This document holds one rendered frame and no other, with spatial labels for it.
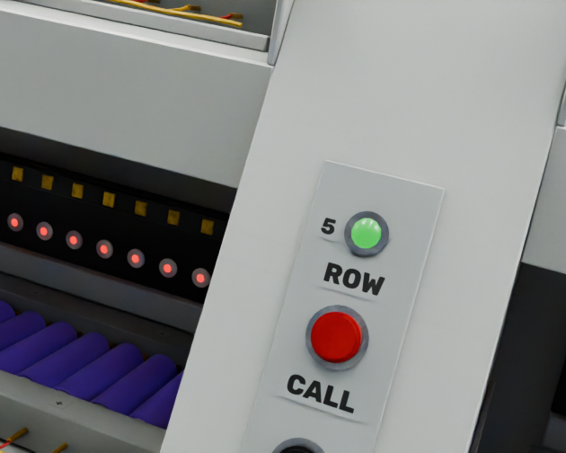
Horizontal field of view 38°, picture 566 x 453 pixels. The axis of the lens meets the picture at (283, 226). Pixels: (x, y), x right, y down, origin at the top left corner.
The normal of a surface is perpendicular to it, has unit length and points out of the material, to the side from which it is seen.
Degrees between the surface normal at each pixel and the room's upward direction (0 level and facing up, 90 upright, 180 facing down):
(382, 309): 90
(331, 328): 90
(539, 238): 110
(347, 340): 90
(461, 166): 90
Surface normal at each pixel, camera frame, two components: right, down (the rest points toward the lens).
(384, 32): -0.26, -0.14
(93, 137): -0.34, 0.20
